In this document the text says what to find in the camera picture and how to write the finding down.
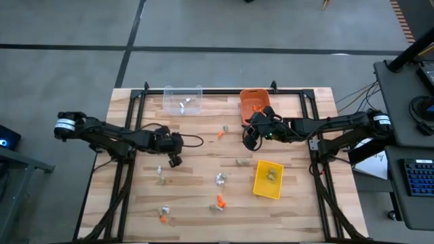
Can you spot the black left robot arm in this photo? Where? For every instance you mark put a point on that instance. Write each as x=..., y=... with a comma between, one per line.
x=112, y=135

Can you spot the yellow plastic basket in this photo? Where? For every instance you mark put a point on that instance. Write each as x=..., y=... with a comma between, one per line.
x=262, y=188

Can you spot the black caster wheel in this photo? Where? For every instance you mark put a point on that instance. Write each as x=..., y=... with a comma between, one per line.
x=391, y=215

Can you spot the black floor mat striped edge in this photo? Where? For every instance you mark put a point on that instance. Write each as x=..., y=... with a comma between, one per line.
x=420, y=13

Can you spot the grey desk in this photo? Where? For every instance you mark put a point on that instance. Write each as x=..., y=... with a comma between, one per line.
x=407, y=101
x=396, y=203

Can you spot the grey side table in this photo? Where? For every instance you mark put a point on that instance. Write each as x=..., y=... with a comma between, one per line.
x=20, y=161

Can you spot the black laptop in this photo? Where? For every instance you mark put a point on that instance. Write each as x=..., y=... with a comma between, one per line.
x=428, y=76

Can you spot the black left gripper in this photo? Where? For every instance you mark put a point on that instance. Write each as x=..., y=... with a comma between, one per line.
x=162, y=142

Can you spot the yellow tripod leg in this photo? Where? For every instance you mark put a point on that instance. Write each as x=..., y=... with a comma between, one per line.
x=327, y=4

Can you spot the black headphones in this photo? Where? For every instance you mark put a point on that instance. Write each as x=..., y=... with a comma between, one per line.
x=424, y=128

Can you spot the black frame clamp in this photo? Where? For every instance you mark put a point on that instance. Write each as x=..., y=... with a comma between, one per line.
x=274, y=86
x=146, y=86

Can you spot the black device with blue light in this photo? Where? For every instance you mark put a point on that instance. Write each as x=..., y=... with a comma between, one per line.
x=10, y=135

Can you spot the backlit black keyboard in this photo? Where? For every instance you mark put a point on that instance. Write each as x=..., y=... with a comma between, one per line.
x=420, y=178

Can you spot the clear plastic bin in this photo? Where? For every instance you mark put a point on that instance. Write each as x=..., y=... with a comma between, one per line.
x=193, y=108

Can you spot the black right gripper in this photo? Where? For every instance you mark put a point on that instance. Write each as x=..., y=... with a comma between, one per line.
x=271, y=128

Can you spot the white paper sheet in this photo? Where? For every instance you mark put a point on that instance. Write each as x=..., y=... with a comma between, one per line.
x=373, y=166

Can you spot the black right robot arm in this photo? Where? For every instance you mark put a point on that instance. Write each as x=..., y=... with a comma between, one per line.
x=339, y=123

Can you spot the orange plastic bin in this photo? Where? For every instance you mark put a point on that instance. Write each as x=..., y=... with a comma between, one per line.
x=251, y=100

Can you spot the black diagonal post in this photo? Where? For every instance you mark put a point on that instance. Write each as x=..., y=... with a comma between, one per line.
x=410, y=51
x=369, y=152

